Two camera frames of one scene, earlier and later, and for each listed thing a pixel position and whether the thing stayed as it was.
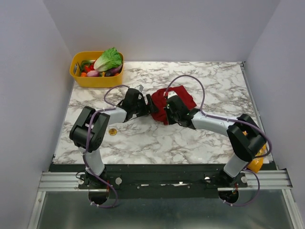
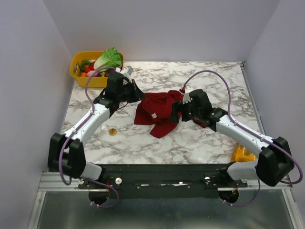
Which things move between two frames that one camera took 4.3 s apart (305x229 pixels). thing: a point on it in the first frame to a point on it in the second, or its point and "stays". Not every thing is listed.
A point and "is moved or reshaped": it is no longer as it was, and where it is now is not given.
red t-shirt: (161, 102) is moved or reshaped
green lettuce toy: (111, 58) stays
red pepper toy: (88, 68) stays
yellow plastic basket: (77, 57) stays
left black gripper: (150, 108) to (138, 95)
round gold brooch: (112, 131) stays
